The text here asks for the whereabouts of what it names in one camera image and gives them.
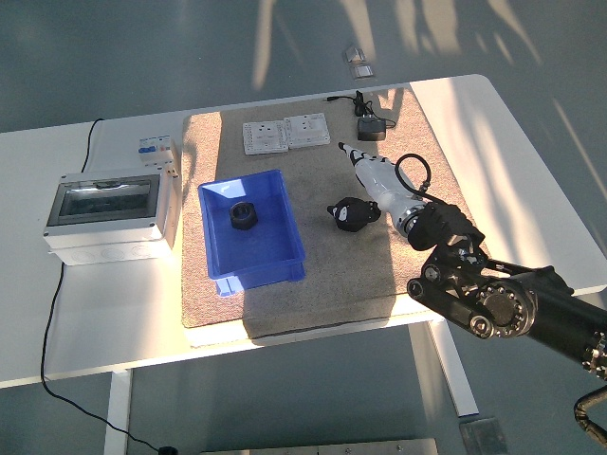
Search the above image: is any black hex nut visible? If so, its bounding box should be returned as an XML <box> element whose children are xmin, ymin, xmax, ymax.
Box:
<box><xmin>333</xmin><ymin>196</ymin><xmax>377</xmax><ymax>234</ymax></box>
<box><xmin>229</xmin><ymin>200</ymin><xmax>259</xmax><ymax>232</ymax></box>

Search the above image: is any white table leg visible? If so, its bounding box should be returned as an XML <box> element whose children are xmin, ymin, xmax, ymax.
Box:
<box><xmin>408</xmin><ymin>317</ymin><xmax>480</xmax><ymax>419</ymax></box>
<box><xmin>102</xmin><ymin>371</ymin><xmax>135</xmax><ymax>455</ymax></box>

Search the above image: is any black adapter cord with plug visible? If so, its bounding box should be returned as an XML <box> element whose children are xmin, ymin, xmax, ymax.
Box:
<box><xmin>323</xmin><ymin>89</ymin><xmax>397</xmax><ymax>132</ymax></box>

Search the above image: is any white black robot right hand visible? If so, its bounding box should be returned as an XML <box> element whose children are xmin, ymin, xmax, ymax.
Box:
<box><xmin>326</xmin><ymin>140</ymin><xmax>425</xmax><ymax>237</ymax></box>

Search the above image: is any white wall socket panel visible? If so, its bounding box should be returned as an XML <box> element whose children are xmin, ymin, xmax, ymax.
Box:
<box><xmin>283</xmin><ymin>112</ymin><xmax>331</xmax><ymax>151</ymax></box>
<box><xmin>242</xmin><ymin>119</ymin><xmax>289</xmax><ymax>157</ymax></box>

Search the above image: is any white electrical distribution box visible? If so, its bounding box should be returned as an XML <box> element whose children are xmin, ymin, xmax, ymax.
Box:
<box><xmin>42</xmin><ymin>169</ymin><xmax>184</xmax><ymax>267</ymax></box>

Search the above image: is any grey-brown mat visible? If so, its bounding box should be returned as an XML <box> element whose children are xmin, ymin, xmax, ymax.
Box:
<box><xmin>181</xmin><ymin>86</ymin><xmax>477</xmax><ymax>340</ymax></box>

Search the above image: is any long black power cable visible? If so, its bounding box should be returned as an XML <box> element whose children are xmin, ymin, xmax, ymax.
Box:
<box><xmin>40</xmin><ymin>117</ymin><xmax>177</xmax><ymax>455</ymax></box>

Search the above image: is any white circuit breaker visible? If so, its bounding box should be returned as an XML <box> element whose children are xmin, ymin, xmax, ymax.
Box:
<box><xmin>136</xmin><ymin>134</ymin><xmax>182</xmax><ymax>180</ymax></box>

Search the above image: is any grey metal floor plate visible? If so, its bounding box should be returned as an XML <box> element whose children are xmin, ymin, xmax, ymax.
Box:
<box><xmin>458</xmin><ymin>416</ymin><xmax>511</xmax><ymax>455</ymax></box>

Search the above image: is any blue plastic box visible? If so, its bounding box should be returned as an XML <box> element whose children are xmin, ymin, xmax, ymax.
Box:
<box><xmin>197</xmin><ymin>169</ymin><xmax>307</xmax><ymax>298</ymax></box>

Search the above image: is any black power adapter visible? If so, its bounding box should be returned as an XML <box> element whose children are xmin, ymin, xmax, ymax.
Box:
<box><xmin>356</xmin><ymin>117</ymin><xmax>388</xmax><ymax>143</ymax></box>

